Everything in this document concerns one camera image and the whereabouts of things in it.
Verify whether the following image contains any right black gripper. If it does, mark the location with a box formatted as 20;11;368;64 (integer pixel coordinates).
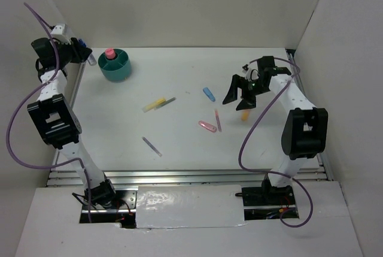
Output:
223;74;269;111

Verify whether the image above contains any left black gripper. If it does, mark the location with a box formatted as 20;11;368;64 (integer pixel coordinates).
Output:
54;37;92;65

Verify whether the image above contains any clear glue bottle blue cap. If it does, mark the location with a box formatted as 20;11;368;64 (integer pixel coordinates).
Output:
79;39;97;66

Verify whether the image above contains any orange highlighter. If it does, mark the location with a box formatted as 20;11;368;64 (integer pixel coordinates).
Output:
241;110;251;122

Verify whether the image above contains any yellow highlighter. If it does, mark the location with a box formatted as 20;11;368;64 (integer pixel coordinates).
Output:
142;98;166;113

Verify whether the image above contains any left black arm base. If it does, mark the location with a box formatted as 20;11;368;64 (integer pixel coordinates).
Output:
72;183;138;229

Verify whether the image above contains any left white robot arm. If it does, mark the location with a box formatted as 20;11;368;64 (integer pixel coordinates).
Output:
27;38;118;208

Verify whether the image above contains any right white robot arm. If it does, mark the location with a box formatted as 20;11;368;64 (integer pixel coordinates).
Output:
223;56;329;204

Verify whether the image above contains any blue highlighter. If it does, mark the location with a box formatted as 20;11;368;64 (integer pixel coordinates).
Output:
203;87;215;102

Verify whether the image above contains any pink purple pen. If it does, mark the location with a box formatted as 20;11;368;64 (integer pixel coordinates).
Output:
214;109;222;132

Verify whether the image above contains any teal round compartment container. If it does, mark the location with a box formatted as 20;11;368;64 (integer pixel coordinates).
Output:
98;49;132;82

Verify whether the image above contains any pink clear highlighter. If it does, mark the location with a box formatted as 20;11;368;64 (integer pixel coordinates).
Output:
198;120;217;132

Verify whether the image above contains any green grey pen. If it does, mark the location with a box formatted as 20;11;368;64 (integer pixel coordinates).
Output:
154;97;176;110

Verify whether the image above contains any purple grey pen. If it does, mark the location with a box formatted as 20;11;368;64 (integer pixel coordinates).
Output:
142;137;162;157

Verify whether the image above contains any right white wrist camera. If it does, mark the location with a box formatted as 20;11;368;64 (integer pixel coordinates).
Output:
242;63;259;82

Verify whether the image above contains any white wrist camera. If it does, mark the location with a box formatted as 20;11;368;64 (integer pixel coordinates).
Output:
50;23;71;44
242;63;259;82

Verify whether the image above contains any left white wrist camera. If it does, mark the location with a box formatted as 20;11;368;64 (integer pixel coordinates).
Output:
50;23;71;44

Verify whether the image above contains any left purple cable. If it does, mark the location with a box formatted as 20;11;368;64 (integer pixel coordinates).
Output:
5;2;92;223

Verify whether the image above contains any purple cable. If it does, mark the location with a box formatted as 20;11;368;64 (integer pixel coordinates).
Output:
5;2;92;223
238;58;314;228

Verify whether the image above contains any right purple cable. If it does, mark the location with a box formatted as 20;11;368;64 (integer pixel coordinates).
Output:
238;58;314;228

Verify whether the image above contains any aluminium front rail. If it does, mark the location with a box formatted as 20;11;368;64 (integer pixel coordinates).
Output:
46;166;327;187

